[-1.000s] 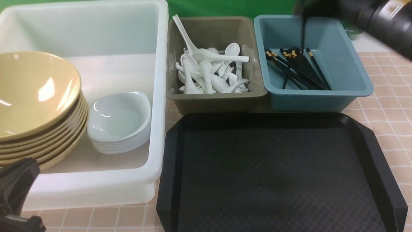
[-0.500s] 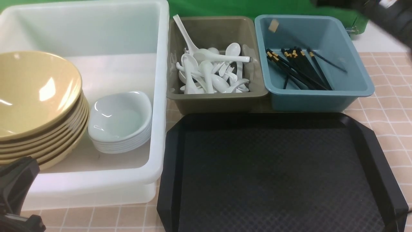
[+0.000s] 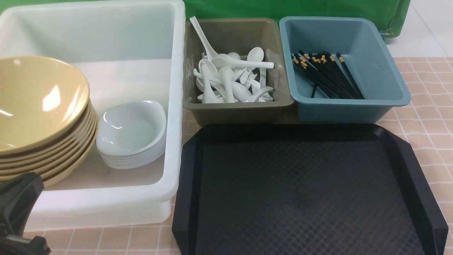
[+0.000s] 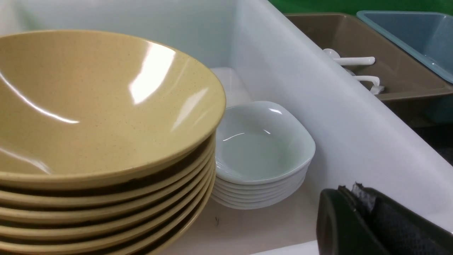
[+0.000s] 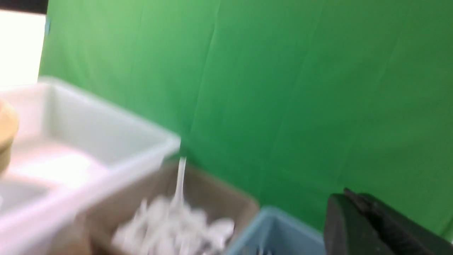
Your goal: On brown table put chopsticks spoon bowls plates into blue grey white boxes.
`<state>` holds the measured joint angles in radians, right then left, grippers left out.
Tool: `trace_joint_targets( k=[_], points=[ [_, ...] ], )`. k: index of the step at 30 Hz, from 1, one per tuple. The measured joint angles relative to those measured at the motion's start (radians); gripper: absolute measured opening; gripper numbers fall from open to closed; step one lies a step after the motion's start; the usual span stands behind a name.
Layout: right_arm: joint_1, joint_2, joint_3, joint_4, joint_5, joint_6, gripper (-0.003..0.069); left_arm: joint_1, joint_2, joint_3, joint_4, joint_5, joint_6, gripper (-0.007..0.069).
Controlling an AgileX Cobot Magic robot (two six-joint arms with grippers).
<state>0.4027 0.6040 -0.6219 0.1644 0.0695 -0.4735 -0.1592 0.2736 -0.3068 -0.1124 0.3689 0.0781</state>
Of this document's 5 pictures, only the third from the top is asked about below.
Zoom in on white soup spoon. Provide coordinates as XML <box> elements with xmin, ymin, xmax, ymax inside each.
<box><xmin>211</xmin><ymin>53</ymin><xmax>275</xmax><ymax>68</ymax></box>

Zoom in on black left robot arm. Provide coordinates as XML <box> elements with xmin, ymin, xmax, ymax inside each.
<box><xmin>0</xmin><ymin>172</ymin><xmax>51</xmax><ymax>255</ymax></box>

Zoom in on pile of white spoons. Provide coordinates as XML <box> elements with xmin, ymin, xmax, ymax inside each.
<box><xmin>193</xmin><ymin>47</ymin><xmax>274</xmax><ymax>104</ymax></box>

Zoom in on long white upright spoon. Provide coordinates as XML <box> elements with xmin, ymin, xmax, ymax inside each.
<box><xmin>189</xmin><ymin>16</ymin><xmax>218</xmax><ymax>61</ymax></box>

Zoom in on black plastic serving tray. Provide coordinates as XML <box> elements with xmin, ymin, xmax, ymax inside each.
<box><xmin>172</xmin><ymin>124</ymin><xmax>449</xmax><ymax>255</ymax></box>

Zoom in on olive plastic spoon bin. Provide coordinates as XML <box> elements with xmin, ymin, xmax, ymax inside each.
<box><xmin>182</xmin><ymin>18</ymin><xmax>294</xmax><ymax>126</ymax></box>

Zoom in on stack of white dishes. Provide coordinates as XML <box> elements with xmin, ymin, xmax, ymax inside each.
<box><xmin>96</xmin><ymin>100</ymin><xmax>167</xmax><ymax>169</ymax></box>

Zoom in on bundle of black chopsticks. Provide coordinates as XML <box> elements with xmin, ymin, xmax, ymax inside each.
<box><xmin>291</xmin><ymin>50</ymin><xmax>365</xmax><ymax>100</ymax></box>

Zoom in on blue plastic chopstick bin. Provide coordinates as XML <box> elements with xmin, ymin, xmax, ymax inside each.
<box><xmin>279</xmin><ymin>16</ymin><xmax>411</xmax><ymax>123</ymax></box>

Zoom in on large white plastic tub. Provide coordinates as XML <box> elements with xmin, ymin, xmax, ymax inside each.
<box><xmin>1</xmin><ymin>0</ymin><xmax>185</xmax><ymax>232</ymax></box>

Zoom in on stack of yellow bowls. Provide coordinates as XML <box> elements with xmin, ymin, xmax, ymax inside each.
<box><xmin>0</xmin><ymin>56</ymin><xmax>98</xmax><ymax>187</ymax></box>

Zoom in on green cloth backdrop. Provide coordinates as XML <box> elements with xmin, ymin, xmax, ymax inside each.
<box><xmin>0</xmin><ymin>0</ymin><xmax>412</xmax><ymax>39</ymax></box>

